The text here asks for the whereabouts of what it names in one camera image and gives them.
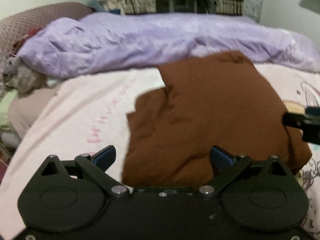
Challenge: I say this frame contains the purple quilt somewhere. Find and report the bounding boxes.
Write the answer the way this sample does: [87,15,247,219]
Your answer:
[17,12,319,79]

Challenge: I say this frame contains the grey clothes by headboard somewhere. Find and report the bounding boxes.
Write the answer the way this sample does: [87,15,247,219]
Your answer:
[2,56,47,94]

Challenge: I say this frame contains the mauve bed sheet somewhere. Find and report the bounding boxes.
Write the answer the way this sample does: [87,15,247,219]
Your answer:
[8,85,60,139]

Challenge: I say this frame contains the mauve quilted headboard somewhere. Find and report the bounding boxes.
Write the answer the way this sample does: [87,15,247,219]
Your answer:
[0,2,93,98]

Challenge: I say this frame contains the blue and beige clothes pile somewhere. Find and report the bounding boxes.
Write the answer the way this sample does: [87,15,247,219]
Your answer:
[88,0,125,15]

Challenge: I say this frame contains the light green pillow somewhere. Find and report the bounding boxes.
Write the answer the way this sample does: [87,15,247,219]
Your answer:
[0,89,17,131]

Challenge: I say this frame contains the pink printed bed blanket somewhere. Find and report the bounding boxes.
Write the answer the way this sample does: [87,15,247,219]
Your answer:
[1,64,319,239]

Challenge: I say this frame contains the brown padded jacket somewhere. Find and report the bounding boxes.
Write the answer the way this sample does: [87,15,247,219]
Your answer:
[122,51,312,188]

